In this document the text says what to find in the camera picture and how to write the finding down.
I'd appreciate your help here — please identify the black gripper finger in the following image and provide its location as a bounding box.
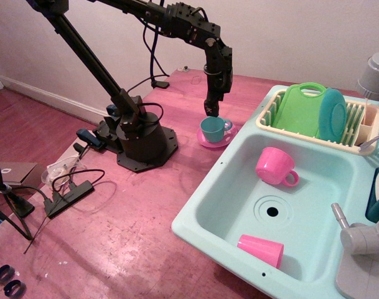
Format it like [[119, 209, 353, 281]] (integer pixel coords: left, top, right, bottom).
[[204, 97, 219, 117]]

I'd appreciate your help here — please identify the black usb hub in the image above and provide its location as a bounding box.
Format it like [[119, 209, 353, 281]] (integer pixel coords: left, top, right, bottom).
[[44, 181, 94, 219]]

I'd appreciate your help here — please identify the pink cup with handle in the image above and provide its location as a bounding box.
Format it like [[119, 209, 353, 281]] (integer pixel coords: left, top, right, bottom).
[[255, 147, 299, 187]]

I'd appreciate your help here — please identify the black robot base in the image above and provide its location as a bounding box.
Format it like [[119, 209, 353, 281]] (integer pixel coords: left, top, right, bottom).
[[93, 96, 178, 173]]

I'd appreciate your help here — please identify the cream dish rack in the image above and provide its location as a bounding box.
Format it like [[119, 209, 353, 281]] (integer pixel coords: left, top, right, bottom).
[[256, 89, 379, 156]]

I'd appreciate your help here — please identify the green cutting board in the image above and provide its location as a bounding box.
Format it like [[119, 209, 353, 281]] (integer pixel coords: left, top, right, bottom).
[[272, 82, 327, 137]]

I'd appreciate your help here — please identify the brown cardboard box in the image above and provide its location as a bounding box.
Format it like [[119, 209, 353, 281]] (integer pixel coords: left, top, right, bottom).
[[0, 162, 45, 188]]

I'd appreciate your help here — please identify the black cable bundle left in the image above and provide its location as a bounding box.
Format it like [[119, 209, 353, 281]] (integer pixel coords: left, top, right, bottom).
[[0, 152, 36, 242]]

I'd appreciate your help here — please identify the clear plastic container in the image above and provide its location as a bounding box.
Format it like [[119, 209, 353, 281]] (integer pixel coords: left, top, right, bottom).
[[41, 156, 86, 189]]

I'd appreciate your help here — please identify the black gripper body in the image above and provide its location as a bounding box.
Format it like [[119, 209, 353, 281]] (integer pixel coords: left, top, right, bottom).
[[204, 46, 233, 102]]

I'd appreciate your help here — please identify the black blue ring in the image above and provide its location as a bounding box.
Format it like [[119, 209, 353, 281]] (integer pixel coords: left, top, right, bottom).
[[0, 265, 15, 283], [3, 279, 24, 298]]

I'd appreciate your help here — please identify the teal plastic cup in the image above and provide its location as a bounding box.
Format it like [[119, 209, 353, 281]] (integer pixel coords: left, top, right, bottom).
[[200, 116, 233, 143]]

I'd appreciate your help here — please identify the pink plastic tumbler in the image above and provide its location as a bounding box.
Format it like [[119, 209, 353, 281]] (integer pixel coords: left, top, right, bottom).
[[237, 234, 284, 268]]

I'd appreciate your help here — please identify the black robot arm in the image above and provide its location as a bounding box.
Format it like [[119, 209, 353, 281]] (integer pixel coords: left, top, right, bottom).
[[28, 1, 233, 116]]

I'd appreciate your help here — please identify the pink plastic saucer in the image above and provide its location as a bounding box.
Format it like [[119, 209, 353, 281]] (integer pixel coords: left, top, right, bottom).
[[197, 116, 238, 148]]

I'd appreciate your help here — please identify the blue black clamp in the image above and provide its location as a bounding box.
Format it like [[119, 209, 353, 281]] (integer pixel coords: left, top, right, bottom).
[[76, 128, 105, 150]]

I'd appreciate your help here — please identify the light teal toy sink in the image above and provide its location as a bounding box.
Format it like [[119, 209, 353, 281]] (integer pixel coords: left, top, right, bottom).
[[172, 85, 379, 298]]

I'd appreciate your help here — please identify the grey toy faucet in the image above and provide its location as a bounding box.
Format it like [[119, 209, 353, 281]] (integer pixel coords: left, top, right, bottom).
[[331, 202, 379, 261]]

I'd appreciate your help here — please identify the black cable with foot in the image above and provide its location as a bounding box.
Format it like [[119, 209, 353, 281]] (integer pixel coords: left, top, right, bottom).
[[141, 6, 171, 89]]

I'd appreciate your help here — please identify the teal plastic plate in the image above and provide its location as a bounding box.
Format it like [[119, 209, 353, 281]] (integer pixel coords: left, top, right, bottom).
[[319, 88, 347, 143]]

